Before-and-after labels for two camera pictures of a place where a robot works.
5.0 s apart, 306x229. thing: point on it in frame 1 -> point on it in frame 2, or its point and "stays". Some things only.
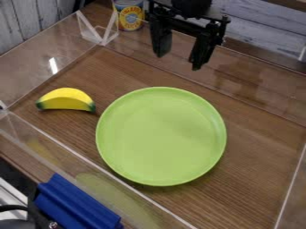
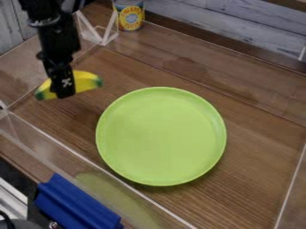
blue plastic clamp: x=68 y=207 stays
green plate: x=162 y=136 stays
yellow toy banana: x=66 y=98 -> x=84 y=80
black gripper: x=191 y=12 -> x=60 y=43
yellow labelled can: x=130 y=14 stays
